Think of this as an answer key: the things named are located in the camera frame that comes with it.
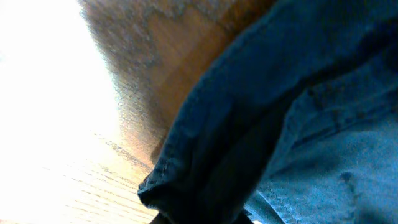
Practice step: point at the navy blue shorts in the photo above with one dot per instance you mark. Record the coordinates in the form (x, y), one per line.
(296, 122)

